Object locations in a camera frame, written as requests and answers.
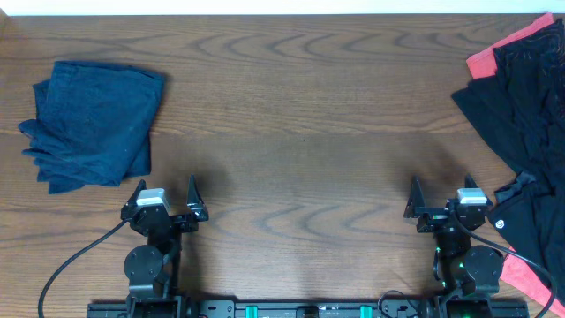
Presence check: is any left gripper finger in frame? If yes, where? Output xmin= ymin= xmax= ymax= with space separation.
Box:
xmin=125 ymin=179 xmax=147 ymax=208
xmin=186 ymin=174 xmax=208 ymax=221

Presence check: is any black t-shirt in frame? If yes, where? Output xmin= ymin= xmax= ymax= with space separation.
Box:
xmin=452 ymin=77 xmax=564 ymax=300

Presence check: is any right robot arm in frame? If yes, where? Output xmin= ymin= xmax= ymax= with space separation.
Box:
xmin=403 ymin=176 xmax=502 ymax=317

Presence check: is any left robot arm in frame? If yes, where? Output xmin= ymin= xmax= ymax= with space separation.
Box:
xmin=120 ymin=176 xmax=209 ymax=318

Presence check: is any folded navy blue garment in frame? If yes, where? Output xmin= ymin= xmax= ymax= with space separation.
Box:
xmin=19 ymin=61 xmax=166 ymax=194

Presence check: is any red garment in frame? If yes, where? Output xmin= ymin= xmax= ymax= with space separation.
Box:
xmin=467 ymin=13 xmax=564 ymax=316

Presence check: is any black patterned garment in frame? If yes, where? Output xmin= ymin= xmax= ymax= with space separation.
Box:
xmin=494 ymin=19 xmax=564 ymax=178

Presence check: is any black mounting rail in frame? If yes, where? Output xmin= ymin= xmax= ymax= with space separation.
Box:
xmin=87 ymin=299 xmax=530 ymax=318

